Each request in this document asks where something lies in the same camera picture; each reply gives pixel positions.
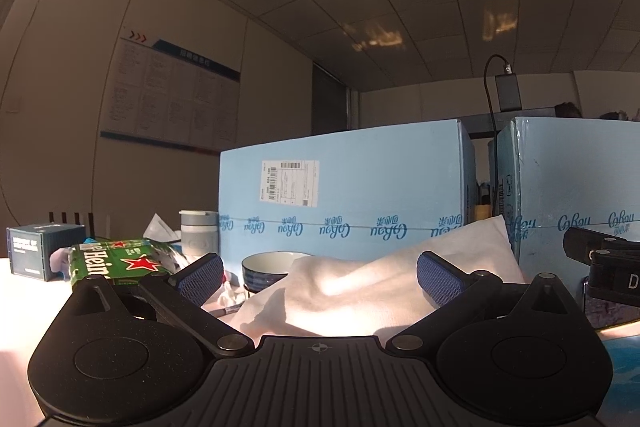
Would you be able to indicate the black power adapter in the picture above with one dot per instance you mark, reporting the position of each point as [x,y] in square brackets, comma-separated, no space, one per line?
[509,95]

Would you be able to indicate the dark blue small box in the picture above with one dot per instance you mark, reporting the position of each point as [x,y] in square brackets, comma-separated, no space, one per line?
[30,247]

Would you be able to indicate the green Heineken box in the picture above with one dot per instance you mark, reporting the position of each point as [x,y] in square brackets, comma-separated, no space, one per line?
[121,263]

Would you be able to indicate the wall notice board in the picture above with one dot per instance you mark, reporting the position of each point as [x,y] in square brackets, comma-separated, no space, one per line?
[161,94]

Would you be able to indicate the blue ceramic bowl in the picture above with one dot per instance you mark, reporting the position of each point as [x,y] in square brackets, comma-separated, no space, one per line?
[264,269]

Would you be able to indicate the white tissue paper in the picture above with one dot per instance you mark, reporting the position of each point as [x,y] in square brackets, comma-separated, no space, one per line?
[159,231]

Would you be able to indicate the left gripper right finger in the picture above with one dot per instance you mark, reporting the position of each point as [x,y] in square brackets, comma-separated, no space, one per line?
[460,298]

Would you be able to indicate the light blue carton left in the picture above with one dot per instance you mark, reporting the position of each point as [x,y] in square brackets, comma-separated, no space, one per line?
[353,195]

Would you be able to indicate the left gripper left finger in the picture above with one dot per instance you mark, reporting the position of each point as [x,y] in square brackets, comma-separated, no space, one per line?
[178,299]

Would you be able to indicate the grey lidded cup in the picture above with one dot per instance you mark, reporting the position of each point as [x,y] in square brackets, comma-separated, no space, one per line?
[199,233]

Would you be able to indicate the white cloth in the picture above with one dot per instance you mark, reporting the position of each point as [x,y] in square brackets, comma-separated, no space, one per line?
[328,297]

